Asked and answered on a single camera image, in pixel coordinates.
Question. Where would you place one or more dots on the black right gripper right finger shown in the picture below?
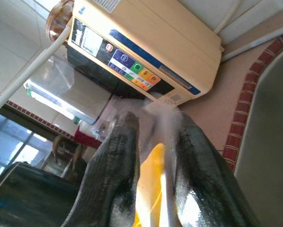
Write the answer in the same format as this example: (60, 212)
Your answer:
(202, 177)

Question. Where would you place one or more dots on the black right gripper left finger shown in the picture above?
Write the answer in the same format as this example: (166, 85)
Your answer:
(108, 177)

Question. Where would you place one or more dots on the yellow plastic cup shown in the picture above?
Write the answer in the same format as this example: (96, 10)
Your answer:
(150, 184)

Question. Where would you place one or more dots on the steel kitchen sink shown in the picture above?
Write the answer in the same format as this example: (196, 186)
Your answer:
(268, 142)

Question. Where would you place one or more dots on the red plastic container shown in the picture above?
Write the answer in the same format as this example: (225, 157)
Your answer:
(84, 138)

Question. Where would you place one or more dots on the black electric kettle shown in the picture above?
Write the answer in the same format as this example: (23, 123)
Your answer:
(25, 196)

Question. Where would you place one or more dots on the clear plastic container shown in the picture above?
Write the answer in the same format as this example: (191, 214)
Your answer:
(68, 94)

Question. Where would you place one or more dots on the cream water ionizer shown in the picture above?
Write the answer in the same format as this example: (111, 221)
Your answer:
(155, 47)

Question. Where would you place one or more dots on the white counter pipe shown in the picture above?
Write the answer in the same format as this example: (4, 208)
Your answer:
(250, 45)

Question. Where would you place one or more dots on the amber round plastic jar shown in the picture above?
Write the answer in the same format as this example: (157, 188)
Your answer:
(58, 21)

